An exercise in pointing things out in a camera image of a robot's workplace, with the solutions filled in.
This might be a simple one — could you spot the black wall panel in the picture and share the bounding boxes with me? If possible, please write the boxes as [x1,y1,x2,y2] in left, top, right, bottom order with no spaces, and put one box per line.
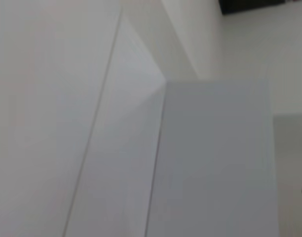
[219,0,286,16]

